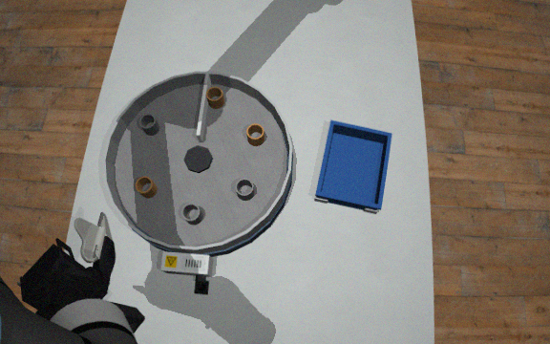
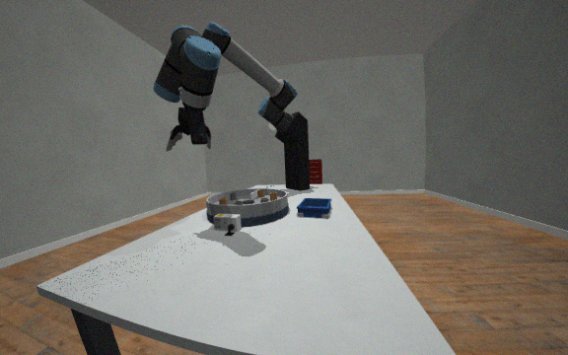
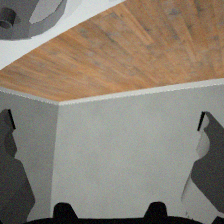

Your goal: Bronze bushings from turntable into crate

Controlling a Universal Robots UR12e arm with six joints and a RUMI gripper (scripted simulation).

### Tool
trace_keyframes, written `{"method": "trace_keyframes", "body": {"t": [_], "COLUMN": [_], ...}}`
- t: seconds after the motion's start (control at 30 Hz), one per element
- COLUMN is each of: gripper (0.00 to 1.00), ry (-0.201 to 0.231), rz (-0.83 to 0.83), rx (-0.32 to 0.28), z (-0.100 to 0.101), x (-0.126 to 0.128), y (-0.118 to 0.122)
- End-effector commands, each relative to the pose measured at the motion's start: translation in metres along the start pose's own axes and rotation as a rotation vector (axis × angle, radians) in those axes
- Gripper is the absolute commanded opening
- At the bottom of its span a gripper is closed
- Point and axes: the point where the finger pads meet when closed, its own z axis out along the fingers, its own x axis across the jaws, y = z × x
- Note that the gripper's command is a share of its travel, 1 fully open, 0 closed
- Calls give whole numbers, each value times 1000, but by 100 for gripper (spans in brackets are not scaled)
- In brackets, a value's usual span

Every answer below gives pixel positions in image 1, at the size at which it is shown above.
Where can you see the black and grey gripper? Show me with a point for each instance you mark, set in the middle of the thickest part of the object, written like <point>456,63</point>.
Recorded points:
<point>70,279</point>

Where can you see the grey metal sleeve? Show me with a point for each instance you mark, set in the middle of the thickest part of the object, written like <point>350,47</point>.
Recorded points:
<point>242,182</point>
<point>146,119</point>

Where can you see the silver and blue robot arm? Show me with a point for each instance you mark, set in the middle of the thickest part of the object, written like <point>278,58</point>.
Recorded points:
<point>101,321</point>

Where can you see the grey metal bushing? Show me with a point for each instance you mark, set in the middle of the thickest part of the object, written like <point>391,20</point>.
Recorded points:
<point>185,211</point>

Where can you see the bronze bushing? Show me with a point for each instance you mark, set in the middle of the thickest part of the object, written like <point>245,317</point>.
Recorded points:
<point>215,92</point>
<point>151,192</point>
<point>255,128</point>

